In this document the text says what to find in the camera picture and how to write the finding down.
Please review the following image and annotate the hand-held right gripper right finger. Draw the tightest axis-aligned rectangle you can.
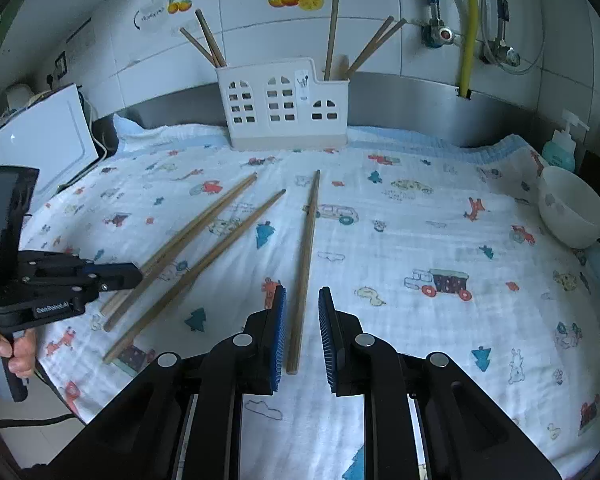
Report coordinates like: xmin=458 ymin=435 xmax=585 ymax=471
xmin=318 ymin=286 xmax=564 ymax=480

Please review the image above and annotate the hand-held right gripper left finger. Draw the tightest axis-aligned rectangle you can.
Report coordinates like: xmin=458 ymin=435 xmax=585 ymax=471
xmin=55 ymin=285 xmax=287 ymax=480

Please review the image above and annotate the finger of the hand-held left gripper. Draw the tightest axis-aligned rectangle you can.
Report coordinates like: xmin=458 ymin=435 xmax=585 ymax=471
xmin=80 ymin=260 xmax=144 ymax=282
xmin=70 ymin=276 xmax=142 ymax=307

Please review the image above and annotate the white plastic utensil holder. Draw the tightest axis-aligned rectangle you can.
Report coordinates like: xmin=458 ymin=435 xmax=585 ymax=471
xmin=216 ymin=57 xmax=349 ymax=151

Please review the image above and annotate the person's left hand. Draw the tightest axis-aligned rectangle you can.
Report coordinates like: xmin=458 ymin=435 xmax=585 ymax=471
xmin=0 ymin=320 xmax=37 ymax=380

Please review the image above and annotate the printed white cloth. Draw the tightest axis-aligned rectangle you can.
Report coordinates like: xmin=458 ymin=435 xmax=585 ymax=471
xmin=20 ymin=122 xmax=600 ymax=480

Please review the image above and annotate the white jar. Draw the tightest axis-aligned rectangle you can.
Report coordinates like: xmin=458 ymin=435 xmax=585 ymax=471
xmin=5 ymin=82 xmax=34 ymax=111

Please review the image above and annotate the white ceramic bowl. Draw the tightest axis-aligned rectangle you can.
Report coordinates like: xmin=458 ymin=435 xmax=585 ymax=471
xmin=537 ymin=166 xmax=600 ymax=250

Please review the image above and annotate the teal soap pump bottle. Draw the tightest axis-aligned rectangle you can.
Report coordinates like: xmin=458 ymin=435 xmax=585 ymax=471
xmin=541 ymin=110 xmax=591 ymax=174

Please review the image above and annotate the red-marked water valve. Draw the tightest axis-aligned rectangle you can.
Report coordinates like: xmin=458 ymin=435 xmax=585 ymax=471
xmin=421 ymin=17 xmax=461 ymax=49

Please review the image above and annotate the metal water valve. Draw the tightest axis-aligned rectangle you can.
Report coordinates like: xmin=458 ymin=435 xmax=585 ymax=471
xmin=482 ymin=42 xmax=524 ymax=69

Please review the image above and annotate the yellow gas pipe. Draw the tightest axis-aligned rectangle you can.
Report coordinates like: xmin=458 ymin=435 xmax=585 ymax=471
xmin=455 ymin=0 xmax=481 ymax=100

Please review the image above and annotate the appliance cable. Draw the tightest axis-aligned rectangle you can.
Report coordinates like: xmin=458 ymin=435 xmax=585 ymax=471
xmin=77 ymin=92 xmax=112 ymax=162

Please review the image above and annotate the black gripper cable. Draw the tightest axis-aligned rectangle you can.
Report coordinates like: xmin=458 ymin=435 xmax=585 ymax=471
xmin=0 ymin=411 xmax=87 ymax=430

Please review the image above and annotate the white wall label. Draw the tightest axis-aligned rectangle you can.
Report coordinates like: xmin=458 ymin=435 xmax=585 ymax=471
xmin=65 ymin=17 xmax=94 ymax=49

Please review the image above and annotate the thin clear hose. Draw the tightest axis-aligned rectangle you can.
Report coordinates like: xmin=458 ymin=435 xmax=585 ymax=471
xmin=480 ymin=0 xmax=547 ymax=74

